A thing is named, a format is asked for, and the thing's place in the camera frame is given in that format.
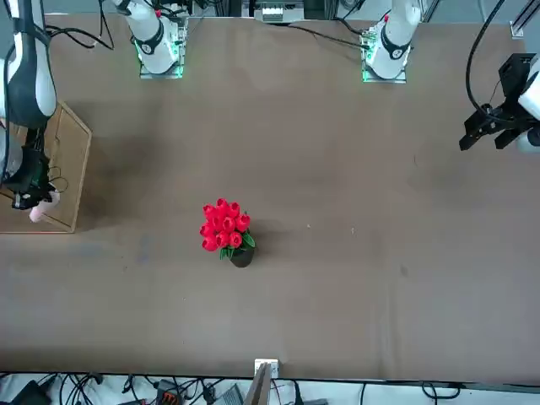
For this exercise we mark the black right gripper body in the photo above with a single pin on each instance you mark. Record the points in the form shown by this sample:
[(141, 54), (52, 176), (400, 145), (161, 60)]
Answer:
[(31, 173)]

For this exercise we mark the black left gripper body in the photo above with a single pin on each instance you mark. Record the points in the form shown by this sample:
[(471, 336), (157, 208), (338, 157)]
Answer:
[(512, 76)]

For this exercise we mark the pink plush doll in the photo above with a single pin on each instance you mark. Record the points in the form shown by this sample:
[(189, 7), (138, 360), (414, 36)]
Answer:
[(40, 213)]

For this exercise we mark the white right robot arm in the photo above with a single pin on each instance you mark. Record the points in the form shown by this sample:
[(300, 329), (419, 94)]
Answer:
[(152, 46)]

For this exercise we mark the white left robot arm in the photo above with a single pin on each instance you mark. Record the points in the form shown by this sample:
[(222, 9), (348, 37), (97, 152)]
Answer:
[(394, 42)]

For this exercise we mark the wooden drawer box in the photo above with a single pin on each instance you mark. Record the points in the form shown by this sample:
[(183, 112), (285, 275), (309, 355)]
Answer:
[(67, 169)]

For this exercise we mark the aluminium corner profile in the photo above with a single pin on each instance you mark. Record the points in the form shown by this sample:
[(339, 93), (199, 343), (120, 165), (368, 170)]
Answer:
[(518, 27)]

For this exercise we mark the red tulip bouquet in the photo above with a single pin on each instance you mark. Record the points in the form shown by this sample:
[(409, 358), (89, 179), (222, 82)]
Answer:
[(223, 223)]

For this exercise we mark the black power adapter box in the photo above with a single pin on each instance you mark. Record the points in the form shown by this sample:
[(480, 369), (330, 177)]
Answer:
[(29, 394)]

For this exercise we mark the black vase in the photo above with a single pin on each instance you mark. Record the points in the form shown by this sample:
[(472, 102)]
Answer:
[(242, 259)]

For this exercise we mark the white power strip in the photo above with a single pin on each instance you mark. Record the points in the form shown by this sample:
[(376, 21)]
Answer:
[(270, 12)]

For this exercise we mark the black orange electronic device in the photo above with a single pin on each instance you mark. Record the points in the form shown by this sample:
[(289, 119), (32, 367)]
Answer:
[(169, 396)]

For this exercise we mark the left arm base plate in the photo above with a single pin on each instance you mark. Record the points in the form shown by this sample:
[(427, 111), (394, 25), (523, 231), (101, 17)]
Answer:
[(384, 80)]

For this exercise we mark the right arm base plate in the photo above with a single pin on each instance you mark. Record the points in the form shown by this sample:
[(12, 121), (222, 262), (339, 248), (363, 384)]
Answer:
[(162, 76)]

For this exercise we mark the aluminium frame post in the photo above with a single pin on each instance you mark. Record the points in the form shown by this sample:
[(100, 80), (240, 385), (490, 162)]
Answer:
[(259, 388)]

